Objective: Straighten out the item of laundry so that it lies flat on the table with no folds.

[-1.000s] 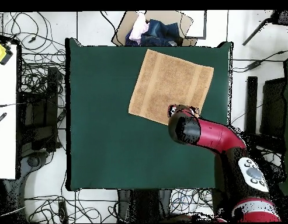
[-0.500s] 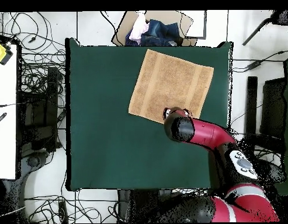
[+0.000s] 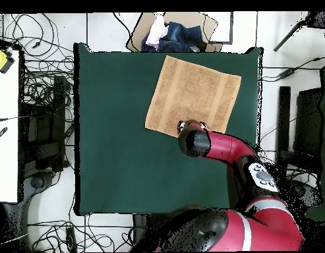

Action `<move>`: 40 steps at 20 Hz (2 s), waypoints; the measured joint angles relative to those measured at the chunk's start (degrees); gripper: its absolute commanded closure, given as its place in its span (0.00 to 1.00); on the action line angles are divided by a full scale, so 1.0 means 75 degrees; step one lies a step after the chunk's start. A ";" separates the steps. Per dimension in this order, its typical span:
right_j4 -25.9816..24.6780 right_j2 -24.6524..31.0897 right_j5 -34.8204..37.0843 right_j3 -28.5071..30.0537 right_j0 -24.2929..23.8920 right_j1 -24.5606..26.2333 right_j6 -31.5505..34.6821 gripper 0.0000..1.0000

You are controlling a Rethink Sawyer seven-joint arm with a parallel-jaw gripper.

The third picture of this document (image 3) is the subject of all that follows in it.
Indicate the brown cardboard box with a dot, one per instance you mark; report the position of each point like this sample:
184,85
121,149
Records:
204,29

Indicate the tan terry towel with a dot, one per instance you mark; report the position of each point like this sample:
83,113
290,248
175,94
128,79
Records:
191,92

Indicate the dark green table cloth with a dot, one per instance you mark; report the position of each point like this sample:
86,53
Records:
112,131

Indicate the white side table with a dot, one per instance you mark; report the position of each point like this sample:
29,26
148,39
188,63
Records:
5,158

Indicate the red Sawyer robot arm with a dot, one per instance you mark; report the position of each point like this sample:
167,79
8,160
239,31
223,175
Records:
230,147

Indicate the black power strip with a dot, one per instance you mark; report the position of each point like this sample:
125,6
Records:
71,237

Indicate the black tripod stand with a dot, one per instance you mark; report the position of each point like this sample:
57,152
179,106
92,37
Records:
320,19

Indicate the yellow emergency stop button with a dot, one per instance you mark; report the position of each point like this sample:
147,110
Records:
0,59

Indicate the pale pink garment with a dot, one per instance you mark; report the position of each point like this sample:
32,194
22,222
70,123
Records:
155,34

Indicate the black chair frame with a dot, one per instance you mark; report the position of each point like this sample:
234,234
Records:
59,105
283,118

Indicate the blue denim jeans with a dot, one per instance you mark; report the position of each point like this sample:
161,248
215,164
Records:
183,37

